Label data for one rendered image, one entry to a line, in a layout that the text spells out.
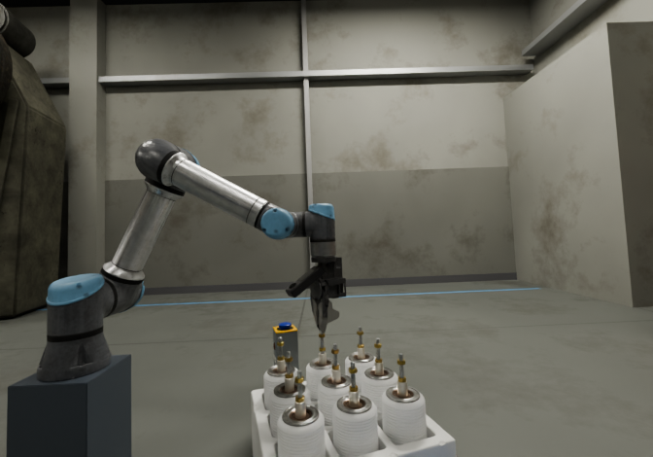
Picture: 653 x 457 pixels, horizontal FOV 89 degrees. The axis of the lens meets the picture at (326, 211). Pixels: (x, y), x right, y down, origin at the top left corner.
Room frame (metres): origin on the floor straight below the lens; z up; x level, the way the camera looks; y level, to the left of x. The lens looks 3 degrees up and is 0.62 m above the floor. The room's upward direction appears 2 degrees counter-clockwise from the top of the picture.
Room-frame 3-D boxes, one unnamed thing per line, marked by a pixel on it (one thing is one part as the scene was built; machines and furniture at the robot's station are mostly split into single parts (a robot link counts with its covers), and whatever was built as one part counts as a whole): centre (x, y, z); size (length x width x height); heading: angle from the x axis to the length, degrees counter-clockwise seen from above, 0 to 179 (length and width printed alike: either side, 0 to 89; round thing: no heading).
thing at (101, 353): (0.87, 0.66, 0.35); 0.15 x 0.15 x 0.10
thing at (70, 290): (0.87, 0.65, 0.47); 0.13 x 0.12 x 0.14; 177
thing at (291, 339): (1.10, 0.15, 0.16); 0.07 x 0.07 x 0.31; 17
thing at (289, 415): (0.70, 0.07, 0.25); 0.08 x 0.08 x 0.01
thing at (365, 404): (0.73, -0.04, 0.25); 0.08 x 0.08 x 0.01
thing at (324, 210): (0.97, 0.02, 0.65); 0.09 x 0.08 x 0.11; 87
